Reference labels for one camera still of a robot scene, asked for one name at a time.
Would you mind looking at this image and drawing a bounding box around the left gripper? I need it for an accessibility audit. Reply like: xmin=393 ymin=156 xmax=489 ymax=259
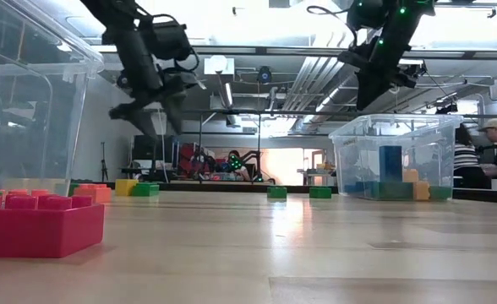
xmin=108 ymin=69 xmax=205 ymax=140

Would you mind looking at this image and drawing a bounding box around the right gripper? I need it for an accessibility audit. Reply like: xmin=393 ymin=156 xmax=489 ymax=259
xmin=337 ymin=37 xmax=406 ymax=111

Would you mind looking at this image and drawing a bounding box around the long blue building block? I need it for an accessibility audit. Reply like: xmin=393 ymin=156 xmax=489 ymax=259
xmin=379 ymin=145 xmax=403 ymax=184

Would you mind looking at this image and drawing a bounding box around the small yellow building block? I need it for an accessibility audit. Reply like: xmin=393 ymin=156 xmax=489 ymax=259
xmin=113 ymin=178 xmax=140 ymax=197

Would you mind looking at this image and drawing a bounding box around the clear plastic bin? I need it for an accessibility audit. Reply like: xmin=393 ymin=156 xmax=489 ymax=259
xmin=328 ymin=112 xmax=464 ymax=202
xmin=0 ymin=0 xmax=105 ymax=198

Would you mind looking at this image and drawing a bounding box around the small orange building block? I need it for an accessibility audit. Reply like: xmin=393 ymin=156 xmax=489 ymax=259
xmin=72 ymin=182 xmax=113 ymax=204

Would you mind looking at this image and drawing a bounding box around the long red building block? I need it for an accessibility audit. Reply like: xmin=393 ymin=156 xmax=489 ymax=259
xmin=0 ymin=188 xmax=106 ymax=259

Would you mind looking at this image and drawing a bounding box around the black background monitor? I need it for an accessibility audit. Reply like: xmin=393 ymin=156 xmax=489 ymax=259
xmin=132 ymin=134 xmax=178 ymax=161

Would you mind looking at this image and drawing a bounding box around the black hanging ceiling device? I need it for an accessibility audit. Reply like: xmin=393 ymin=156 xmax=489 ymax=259
xmin=434 ymin=102 xmax=460 ymax=116
xmin=394 ymin=62 xmax=428 ymax=90

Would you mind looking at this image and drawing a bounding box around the red background machine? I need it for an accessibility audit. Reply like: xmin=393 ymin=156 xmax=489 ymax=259
xmin=177 ymin=142 xmax=216 ymax=172

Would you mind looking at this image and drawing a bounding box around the background work table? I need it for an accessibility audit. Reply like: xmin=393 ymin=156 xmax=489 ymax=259
xmin=120 ymin=167 xmax=277 ymax=183

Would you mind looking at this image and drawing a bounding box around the black tripod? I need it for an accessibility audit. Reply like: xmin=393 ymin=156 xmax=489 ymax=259
xmin=99 ymin=141 xmax=109 ymax=182

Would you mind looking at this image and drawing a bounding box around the white square ceiling lamp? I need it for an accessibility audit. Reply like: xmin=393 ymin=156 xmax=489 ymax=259
xmin=203 ymin=54 xmax=236 ymax=77

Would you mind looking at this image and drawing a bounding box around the cluttered workbench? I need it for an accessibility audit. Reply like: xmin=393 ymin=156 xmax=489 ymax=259
xmin=297 ymin=159 xmax=338 ymax=187

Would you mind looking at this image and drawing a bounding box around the silver ventilation duct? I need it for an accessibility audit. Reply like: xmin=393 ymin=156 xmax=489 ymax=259
xmin=280 ymin=24 xmax=401 ymax=126

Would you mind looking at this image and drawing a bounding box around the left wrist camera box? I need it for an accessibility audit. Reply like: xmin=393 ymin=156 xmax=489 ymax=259
xmin=140 ymin=19 xmax=194 ymax=63

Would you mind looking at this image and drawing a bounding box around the black cable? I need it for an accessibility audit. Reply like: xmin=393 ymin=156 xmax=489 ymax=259
xmin=146 ymin=14 xmax=202 ymax=73
xmin=306 ymin=4 xmax=359 ymax=47

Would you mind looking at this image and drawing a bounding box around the black hanging cable reel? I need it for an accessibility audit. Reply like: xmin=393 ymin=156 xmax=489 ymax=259
xmin=256 ymin=65 xmax=273 ymax=84

